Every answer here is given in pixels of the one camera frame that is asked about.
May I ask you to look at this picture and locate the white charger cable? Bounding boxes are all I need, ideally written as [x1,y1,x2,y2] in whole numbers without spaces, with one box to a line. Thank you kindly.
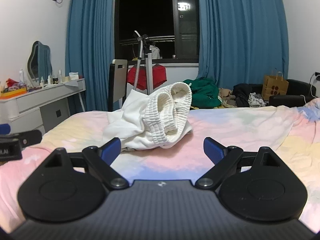
[300,72,320,103]

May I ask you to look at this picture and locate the black garment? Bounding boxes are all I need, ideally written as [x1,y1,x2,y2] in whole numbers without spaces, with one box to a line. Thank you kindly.
[232,83,263,107]

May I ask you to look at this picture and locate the dark window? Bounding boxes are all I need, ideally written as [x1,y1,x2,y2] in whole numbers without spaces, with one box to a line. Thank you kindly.
[114,0,200,60]

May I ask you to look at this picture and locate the black sofa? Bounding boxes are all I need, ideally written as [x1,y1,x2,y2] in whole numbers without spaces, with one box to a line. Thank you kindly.
[269,79,317,107]

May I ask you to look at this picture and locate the brown cardboard box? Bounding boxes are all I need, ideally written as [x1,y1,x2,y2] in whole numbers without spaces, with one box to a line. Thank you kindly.
[261,69,289,100]

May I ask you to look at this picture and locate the black framed chair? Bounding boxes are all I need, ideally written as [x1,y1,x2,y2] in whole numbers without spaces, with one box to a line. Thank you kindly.
[108,59,128,112]

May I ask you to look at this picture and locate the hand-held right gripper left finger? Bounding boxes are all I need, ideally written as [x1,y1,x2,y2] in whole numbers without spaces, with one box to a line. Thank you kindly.
[37,137,129,190]

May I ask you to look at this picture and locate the colourful hair accessories pile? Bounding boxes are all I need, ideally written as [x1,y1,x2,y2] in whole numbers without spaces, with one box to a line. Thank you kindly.
[4,78,27,91]

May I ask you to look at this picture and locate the white black patterned cloth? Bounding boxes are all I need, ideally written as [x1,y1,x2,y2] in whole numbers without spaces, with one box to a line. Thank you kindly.
[247,92,267,107]

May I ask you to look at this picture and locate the green garment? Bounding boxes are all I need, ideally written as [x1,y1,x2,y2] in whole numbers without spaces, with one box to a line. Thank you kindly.
[182,77,222,109]

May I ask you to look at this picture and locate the wavy framed mirror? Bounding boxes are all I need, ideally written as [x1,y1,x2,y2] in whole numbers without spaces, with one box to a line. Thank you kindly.
[27,41,53,82]

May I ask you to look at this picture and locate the white pants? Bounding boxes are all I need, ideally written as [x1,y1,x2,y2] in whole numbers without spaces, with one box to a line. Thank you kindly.
[102,82,193,152]

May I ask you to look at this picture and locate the cream tissue box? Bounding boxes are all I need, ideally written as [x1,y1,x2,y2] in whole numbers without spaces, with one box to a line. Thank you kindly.
[62,72,79,82]

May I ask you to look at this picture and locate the blue curtain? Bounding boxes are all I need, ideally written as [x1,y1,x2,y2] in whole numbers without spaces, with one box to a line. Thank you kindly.
[65,0,118,112]
[196,0,290,88]

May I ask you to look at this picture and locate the garment steamer stand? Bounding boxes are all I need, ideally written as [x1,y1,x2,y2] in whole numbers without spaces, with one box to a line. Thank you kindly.
[142,34,160,95]

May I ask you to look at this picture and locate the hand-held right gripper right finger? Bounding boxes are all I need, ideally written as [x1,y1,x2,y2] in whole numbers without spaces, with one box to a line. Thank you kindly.
[196,137,290,190]

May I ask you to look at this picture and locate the white dressing table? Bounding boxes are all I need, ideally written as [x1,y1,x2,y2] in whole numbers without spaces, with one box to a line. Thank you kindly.
[0,78,86,135]

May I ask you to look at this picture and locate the orange storage box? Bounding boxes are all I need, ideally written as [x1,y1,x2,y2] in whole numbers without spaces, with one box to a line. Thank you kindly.
[0,85,27,98]

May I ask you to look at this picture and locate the red garment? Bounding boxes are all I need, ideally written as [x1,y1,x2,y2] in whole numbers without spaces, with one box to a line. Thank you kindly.
[127,64,167,90]

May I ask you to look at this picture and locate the pastel bed blanket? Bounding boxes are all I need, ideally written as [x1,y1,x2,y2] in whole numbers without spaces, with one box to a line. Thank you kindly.
[0,102,320,233]

